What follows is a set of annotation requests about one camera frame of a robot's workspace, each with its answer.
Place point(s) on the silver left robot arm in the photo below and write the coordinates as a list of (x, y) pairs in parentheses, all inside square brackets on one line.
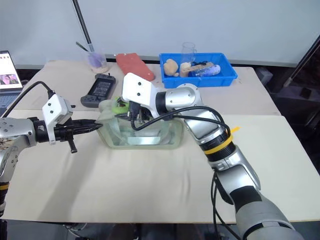
[(15, 130)]

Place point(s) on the black stand pole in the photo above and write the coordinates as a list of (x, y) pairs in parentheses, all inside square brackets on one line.
[(302, 60)]

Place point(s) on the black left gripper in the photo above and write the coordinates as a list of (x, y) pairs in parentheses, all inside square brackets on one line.
[(62, 130)]

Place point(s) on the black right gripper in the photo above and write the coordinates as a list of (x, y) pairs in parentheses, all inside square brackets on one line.
[(142, 113)]

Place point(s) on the black flexible gooseneck pole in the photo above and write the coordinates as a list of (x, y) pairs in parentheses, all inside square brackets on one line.
[(82, 25)]

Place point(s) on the blue plastic bin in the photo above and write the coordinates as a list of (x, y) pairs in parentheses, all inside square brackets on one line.
[(200, 80)]

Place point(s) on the beige table cloth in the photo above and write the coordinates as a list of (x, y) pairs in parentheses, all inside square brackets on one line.
[(125, 180)]

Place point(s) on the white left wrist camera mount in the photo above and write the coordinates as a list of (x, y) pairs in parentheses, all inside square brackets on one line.
[(55, 108)]

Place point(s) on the red brick-shaped block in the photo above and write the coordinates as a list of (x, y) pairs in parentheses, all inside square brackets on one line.
[(135, 65)]

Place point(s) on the open laptop computer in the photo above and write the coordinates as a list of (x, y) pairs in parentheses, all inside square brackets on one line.
[(8, 75)]

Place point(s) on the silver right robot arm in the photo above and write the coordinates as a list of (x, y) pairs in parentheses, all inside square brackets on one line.
[(200, 125)]

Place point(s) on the clear glass beaker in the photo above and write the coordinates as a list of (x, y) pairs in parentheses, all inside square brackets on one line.
[(189, 51)]

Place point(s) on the cream plush toy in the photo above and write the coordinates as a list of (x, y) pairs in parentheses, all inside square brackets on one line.
[(185, 69)]

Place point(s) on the glass cup with purple brush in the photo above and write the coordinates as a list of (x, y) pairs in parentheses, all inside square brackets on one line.
[(98, 61)]

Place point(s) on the gray handheld game controller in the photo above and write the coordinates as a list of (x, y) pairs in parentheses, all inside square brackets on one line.
[(99, 90)]

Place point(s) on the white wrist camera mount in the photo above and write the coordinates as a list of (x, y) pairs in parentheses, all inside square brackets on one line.
[(137, 87), (55, 108)]

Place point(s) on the blue purple plush toy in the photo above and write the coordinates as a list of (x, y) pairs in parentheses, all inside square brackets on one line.
[(210, 71)]

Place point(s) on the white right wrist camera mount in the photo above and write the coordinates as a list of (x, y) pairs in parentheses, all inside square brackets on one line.
[(137, 87)]

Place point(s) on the tan plush toy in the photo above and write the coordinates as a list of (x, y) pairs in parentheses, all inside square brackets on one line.
[(171, 67)]

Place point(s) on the wooden stick tool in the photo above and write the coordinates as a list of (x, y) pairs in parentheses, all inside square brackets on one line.
[(202, 67)]

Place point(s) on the clear plastic container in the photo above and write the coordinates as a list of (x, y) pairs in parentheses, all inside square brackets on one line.
[(150, 136)]

